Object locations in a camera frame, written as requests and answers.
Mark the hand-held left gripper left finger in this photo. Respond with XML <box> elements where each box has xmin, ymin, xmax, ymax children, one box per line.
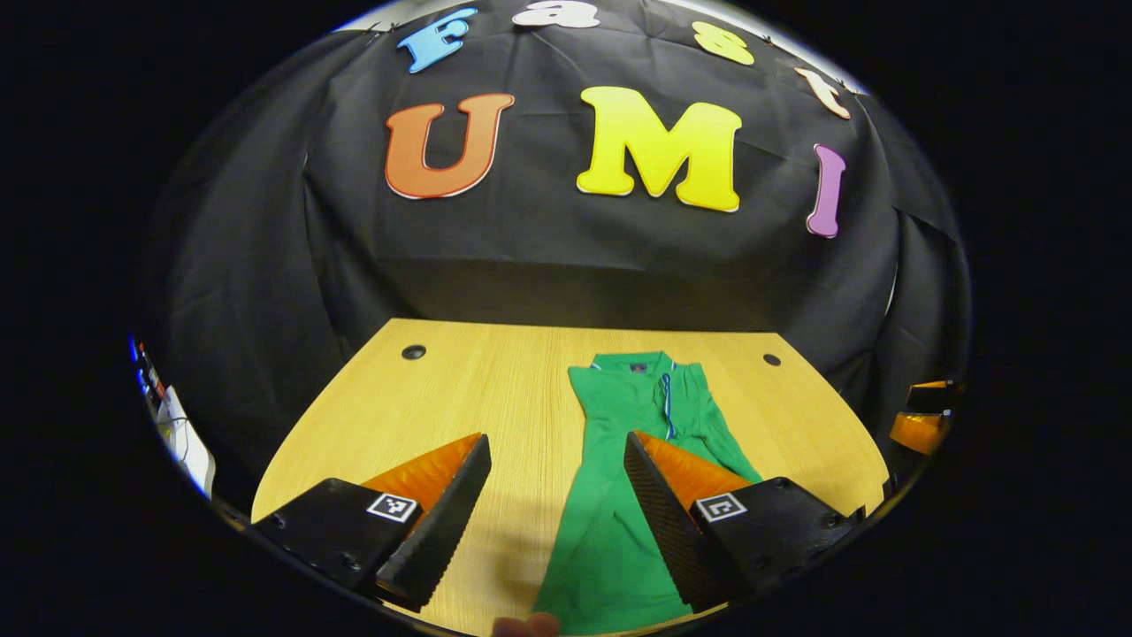
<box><xmin>250</xmin><ymin>432</ymin><xmax>493</xmax><ymax>613</ymax></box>

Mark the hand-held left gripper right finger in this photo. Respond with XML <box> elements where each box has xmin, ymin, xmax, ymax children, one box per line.
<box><xmin>623</xmin><ymin>431</ymin><xmax>857</xmax><ymax>614</ymax></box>

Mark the black backdrop cloth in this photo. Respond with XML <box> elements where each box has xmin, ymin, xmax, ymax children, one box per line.
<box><xmin>146</xmin><ymin>0</ymin><xmax>972</xmax><ymax>514</ymax></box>

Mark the green T-shirt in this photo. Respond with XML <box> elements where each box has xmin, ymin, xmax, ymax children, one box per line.
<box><xmin>531</xmin><ymin>351</ymin><xmax>763</xmax><ymax>636</ymax></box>

